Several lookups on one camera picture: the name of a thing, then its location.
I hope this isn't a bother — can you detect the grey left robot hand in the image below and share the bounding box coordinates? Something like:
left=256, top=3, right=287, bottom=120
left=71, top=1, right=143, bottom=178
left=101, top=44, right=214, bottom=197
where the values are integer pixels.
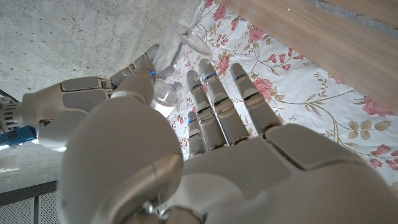
left=57, top=58, right=398, bottom=224

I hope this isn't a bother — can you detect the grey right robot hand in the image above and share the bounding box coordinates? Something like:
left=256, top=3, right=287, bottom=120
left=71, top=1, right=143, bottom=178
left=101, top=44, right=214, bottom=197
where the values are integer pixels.
left=18, top=43, right=161, bottom=153

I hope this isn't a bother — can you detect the clear white-capped medicine bottle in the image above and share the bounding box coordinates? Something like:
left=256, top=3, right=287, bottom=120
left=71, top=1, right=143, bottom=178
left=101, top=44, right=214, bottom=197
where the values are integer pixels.
left=150, top=20, right=215, bottom=118

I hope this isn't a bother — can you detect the floral backdrop cloth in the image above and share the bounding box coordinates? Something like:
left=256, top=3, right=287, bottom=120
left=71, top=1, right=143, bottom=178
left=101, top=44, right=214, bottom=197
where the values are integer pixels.
left=166, top=0, right=398, bottom=192

